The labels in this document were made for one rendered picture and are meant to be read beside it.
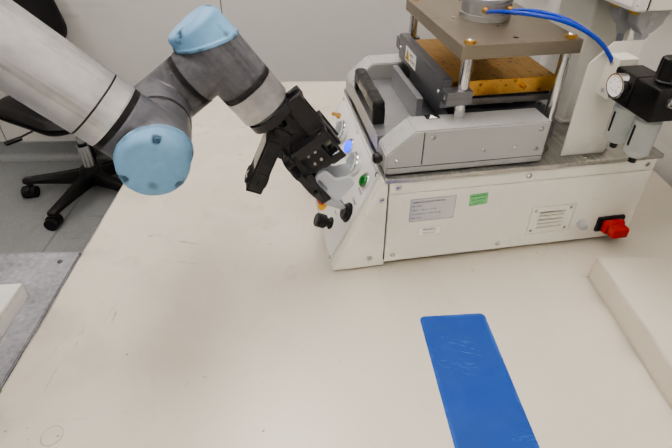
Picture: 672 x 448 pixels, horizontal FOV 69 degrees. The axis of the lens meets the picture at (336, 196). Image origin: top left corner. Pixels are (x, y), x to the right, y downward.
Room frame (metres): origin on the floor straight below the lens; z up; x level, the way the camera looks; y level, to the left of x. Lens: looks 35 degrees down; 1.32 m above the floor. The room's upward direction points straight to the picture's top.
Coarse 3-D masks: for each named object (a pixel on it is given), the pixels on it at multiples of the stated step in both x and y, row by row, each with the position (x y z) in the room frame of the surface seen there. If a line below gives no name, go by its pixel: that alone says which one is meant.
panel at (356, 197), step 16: (336, 112) 0.91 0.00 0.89; (352, 112) 0.84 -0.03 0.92; (352, 128) 0.80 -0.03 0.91; (352, 144) 0.76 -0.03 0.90; (368, 160) 0.68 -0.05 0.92; (352, 176) 0.70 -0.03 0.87; (368, 176) 0.64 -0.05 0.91; (352, 192) 0.67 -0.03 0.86; (368, 192) 0.62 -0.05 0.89; (320, 208) 0.74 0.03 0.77; (336, 208) 0.69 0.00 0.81; (352, 208) 0.64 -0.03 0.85; (336, 224) 0.66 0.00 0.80; (336, 240) 0.63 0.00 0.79
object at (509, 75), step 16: (432, 48) 0.84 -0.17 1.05; (448, 64) 0.76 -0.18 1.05; (480, 64) 0.76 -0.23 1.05; (496, 64) 0.76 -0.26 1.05; (512, 64) 0.76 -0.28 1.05; (528, 64) 0.76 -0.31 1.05; (480, 80) 0.69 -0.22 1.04; (496, 80) 0.70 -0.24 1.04; (512, 80) 0.70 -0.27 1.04; (528, 80) 0.71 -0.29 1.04; (544, 80) 0.71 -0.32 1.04; (480, 96) 0.70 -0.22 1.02; (496, 96) 0.70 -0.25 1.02; (512, 96) 0.70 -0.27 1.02; (528, 96) 0.71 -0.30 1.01; (544, 96) 0.71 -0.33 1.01
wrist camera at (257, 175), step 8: (264, 136) 0.63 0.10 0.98; (272, 136) 0.61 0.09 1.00; (280, 136) 0.61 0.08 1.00; (264, 144) 0.61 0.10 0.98; (272, 144) 0.61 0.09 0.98; (280, 144) 0.61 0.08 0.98; (256, 152) 0.64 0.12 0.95; (264, 152) 0.61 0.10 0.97; (272, 152) 0.61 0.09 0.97; (256, 160) 0.62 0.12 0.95; (264, 160) 0.61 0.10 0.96; (272, 160) 0.61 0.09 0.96; (248, 168) 0.64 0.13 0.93; (256, 168) 0.60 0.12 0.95; (264, 168) 0.61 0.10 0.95; (272, 168) 0.61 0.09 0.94; (248, 176) 0.61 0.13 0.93; (256, 176) 0.60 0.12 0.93; (264, 176) 0.61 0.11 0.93; (248, 184) 0.61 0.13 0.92; (256, 184) 0.61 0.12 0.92; (264, 184) 0.61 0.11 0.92; (256, 192) 0.61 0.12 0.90
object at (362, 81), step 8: (360, 72) 0.82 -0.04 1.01; (360, 80) 0.79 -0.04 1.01; (368, 80) 0.78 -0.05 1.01; (360, 88) 0.79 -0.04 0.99; (368, 88) 0.75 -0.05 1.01; (376, 88) 0.75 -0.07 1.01; (368, 96) 0.73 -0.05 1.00; (376, 96) 0.72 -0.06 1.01; (368, 104) 0.73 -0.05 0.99; (376, 104) 0.70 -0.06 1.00; (384, 104) 0.70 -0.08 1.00; (376, 112) 0.70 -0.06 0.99; (384, 112) 0.70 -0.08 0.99; (376, 120) 0.70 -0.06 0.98
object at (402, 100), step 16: (384, 80) 0.88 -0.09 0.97; (400, 80) 0.80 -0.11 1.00; (352, 96) 0.86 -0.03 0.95; (384, 96) 0.81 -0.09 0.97; (400, 96) 0.79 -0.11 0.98; (416, 96) 0.72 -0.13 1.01; (368, 112) 0.74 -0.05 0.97; (400, 112) 0.74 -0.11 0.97; (416, 112) 0.71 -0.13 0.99; (432, 112) 0.74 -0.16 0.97; (368, 128) 0.72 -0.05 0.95; (384, 128) 0.68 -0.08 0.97
